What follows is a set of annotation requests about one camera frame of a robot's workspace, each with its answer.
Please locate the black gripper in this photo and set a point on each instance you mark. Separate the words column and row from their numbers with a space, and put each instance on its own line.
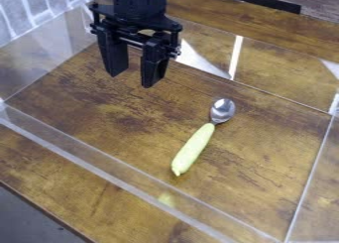
column 136, row 22

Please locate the black bar on table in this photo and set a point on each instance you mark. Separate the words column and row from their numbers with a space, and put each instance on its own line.
column 278, row 5

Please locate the clear acrylic enclosure walls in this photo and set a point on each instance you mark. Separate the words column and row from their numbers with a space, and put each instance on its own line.
column 88, row 139

